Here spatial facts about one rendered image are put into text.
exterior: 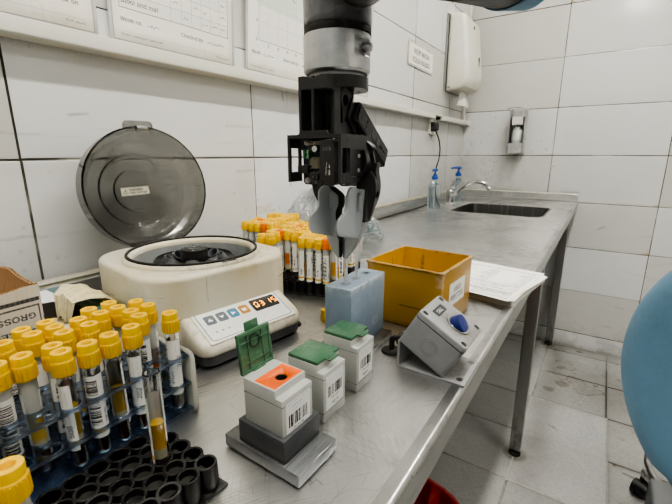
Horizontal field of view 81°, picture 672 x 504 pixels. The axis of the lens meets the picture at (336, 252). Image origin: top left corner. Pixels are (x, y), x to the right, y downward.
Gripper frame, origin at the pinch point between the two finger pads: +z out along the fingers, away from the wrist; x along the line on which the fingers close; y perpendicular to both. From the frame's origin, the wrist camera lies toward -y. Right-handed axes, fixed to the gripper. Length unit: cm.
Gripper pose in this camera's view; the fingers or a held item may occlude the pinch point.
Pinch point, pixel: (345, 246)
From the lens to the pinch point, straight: 51.7
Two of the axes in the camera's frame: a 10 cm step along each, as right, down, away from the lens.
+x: 8.5, 1.3, -5.1
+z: 0.0, 9.7, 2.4
